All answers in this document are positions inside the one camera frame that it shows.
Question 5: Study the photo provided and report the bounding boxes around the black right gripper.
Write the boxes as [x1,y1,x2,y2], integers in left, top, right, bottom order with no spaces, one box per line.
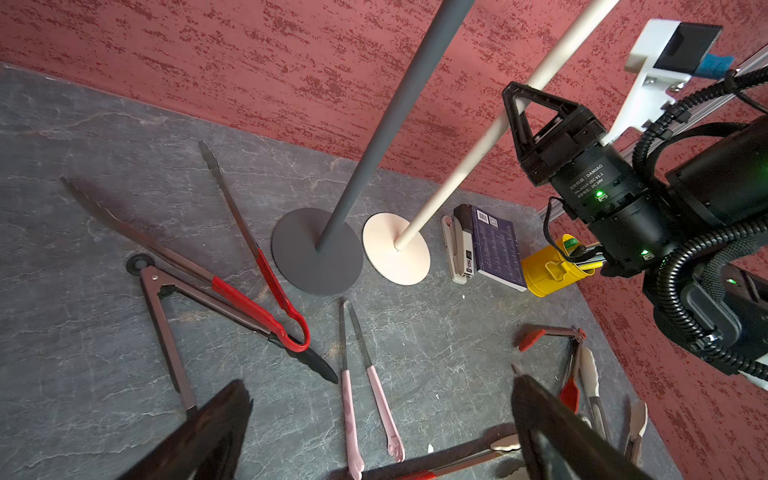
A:
[502,82,681,277]

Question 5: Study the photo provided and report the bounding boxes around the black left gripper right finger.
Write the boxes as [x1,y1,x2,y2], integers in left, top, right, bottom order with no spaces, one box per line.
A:
[511,363,649,479]

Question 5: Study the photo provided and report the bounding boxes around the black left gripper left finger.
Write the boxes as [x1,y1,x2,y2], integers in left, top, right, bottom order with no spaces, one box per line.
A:
[121,380,252,479]

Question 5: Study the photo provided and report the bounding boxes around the small red silicone tongs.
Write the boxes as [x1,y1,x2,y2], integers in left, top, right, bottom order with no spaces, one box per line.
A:
[517,324,588,415]

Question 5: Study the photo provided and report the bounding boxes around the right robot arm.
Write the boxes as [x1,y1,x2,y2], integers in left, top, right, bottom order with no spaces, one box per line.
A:
[502,69,767,388]

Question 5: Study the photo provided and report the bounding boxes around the red looped long steel tongs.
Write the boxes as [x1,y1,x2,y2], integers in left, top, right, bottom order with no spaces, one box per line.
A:
[360,423,521,479]

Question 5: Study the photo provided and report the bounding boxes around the black tipped steel tongs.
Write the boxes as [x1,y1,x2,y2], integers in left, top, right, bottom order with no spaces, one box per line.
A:
[125,253,340,418]

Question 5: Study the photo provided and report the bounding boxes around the cream utensil rack stand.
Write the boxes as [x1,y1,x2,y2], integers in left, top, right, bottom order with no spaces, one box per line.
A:
[362,0,618,286]

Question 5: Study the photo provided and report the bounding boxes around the dark grey utensil rack stand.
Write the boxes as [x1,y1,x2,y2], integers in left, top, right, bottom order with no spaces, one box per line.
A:
[271,0,473,295]

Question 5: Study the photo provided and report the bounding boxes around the bundle of pencils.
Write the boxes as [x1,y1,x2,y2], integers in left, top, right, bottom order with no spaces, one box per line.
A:
[563,237,607,271]

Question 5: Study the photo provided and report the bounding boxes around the yellow metal pencil bucket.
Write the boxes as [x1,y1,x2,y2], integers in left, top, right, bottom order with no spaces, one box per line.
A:
[522,245,599,298]

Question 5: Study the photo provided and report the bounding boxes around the purple book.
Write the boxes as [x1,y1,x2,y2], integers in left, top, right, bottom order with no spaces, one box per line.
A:
[453,204,527,291]

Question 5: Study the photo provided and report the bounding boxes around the white black stapler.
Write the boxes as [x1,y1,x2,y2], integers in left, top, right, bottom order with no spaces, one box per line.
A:
[441,216,475,285]

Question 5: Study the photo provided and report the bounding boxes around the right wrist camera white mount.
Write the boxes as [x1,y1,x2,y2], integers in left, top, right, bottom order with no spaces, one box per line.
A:
[599,18,736,147]

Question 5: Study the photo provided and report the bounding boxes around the pink handled tweezers tongs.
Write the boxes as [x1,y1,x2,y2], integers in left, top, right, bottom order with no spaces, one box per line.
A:
[337,298,407,480]

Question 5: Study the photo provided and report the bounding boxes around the long red handled steel tongs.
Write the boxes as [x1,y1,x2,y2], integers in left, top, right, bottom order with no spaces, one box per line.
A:
[60,140,311,354]

